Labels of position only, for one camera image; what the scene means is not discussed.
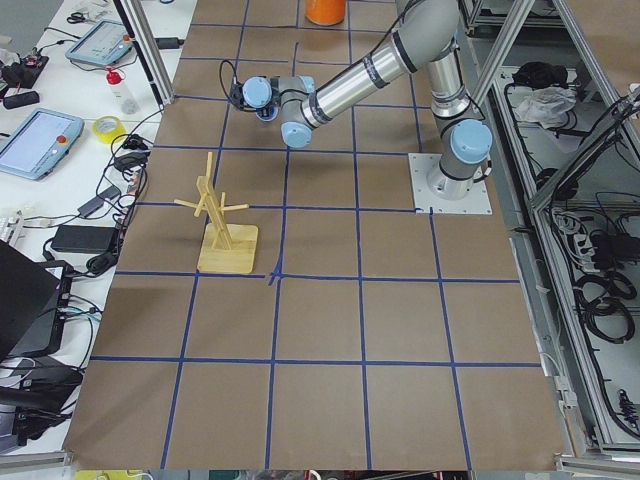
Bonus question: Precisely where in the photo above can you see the black adapter on desk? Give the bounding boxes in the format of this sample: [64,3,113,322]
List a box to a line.
[155,37,184,50]

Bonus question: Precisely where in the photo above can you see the black scissors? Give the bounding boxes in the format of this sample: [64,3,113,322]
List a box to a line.
[66,11,87,24]

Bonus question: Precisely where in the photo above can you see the teach pendant near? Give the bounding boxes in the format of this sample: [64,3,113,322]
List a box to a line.
[1,108,85,180]

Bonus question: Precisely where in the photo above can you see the aluminium frame rail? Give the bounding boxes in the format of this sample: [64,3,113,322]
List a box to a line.
[460,1,639,479]

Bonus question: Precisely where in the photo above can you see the black power adapter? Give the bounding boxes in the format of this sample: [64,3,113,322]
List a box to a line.
[51,225,117,254]

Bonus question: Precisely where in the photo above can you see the black monitor on desk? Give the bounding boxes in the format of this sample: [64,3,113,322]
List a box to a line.
[1,242,72,360]

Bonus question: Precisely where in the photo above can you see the aluminium frame post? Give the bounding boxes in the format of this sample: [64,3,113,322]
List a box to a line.
[113,0,174,107]

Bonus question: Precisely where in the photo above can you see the crumpled white cloth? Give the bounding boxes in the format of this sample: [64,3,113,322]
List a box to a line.
[514,86,577,128]

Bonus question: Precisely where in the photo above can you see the orange can with grey lid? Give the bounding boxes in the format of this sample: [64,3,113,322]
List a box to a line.
[305,0,347,26]

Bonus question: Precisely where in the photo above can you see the teach pendant far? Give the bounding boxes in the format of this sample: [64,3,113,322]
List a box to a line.
[65,20,133,67]

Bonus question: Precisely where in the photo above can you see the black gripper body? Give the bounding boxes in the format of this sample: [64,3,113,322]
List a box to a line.
[229,80,246,111]

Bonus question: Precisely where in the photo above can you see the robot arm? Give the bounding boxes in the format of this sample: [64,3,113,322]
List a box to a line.
[226,0,493,201]

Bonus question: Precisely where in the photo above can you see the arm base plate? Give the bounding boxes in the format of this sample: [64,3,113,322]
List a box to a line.
[408,153,493,215]

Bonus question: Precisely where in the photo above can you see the wooden cup stand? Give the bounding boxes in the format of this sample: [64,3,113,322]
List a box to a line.
[174,152,259,274]

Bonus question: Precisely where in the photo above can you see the black cable coil floor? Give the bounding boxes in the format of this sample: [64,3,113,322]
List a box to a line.
[573,272,637,344]

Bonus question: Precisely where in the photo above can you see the yellow tape roll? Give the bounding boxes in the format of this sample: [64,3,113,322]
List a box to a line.
[92,115,126,144]

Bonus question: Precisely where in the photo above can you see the teach pendant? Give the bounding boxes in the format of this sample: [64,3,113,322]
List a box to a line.
[65,20,133,67]
[1,108,85,180]

